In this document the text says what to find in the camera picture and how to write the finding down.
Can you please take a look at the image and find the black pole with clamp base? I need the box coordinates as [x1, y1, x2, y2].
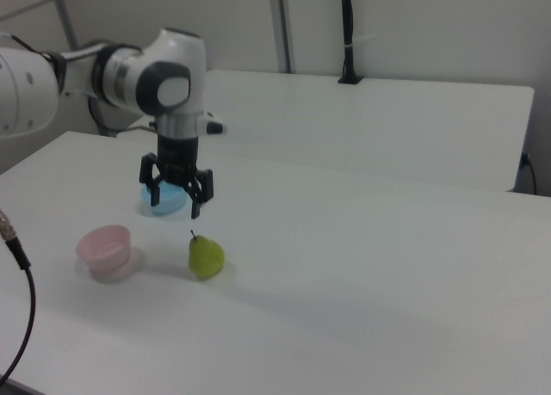
[337, 0, 365, 85]

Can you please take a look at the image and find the grey metal wall post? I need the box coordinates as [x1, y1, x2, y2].
[266, 0, 298, 74]

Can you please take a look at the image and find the green pear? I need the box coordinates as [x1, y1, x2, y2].
[188, 229, 226, 280]

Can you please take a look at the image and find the pink plastic bowl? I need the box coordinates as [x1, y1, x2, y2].
[76, 224, 133, 281]

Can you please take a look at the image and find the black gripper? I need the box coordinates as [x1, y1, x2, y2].
[138, 133, 214, 220]

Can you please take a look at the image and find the black cable at table side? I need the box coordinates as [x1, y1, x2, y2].
[519, 151, 538, 195]

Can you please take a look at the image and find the blue plastic plate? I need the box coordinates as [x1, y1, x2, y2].
[139, 182, 189, 216]

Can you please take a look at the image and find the black cable with metal connector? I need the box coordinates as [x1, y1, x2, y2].
[0, 207, 37, 386]

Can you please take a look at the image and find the white rear table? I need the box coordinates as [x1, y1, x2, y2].
[116, 69, 536, 193]

